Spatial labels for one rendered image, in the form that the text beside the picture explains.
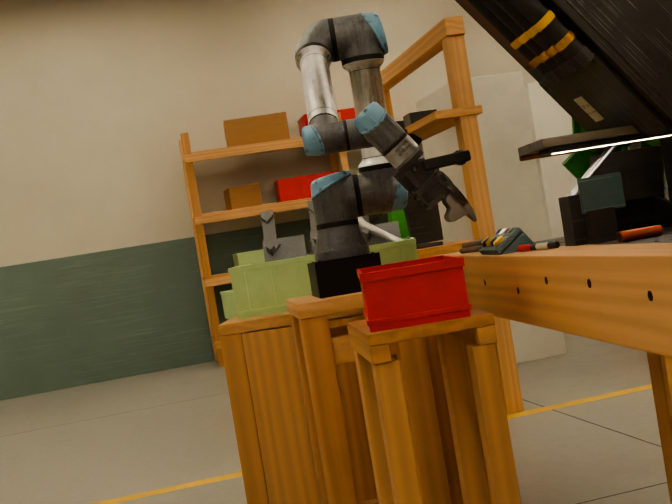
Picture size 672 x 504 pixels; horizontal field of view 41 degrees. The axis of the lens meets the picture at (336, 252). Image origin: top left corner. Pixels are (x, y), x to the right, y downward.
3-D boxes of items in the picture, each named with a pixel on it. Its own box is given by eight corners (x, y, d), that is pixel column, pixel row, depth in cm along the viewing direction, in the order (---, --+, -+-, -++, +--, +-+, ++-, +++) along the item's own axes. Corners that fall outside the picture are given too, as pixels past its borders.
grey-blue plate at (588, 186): (589, 244, 190) (578, 178, 190) (585, 244, 192) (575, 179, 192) (632, 237, 191) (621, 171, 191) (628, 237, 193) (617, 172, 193)
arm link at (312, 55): (285, 16, 245) (301, 135, 213) (325, 9, 245) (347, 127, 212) (292, 51, 254) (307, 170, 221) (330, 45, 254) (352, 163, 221)
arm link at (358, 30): (358, 217, 254) (327, 22, 251) (410, 208, 254) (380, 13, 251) (359, 218, 242) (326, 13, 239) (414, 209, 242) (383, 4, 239)
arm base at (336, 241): (322, 261, 239) (316, 224, 239) (310, 263, 253) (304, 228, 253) (376, 252, 242) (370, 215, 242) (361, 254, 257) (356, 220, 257)
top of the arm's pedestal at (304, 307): (298, 320, 230) (296, 304, 230) (287, 312, 261) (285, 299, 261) (420, 298, 234) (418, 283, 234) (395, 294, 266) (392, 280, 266)
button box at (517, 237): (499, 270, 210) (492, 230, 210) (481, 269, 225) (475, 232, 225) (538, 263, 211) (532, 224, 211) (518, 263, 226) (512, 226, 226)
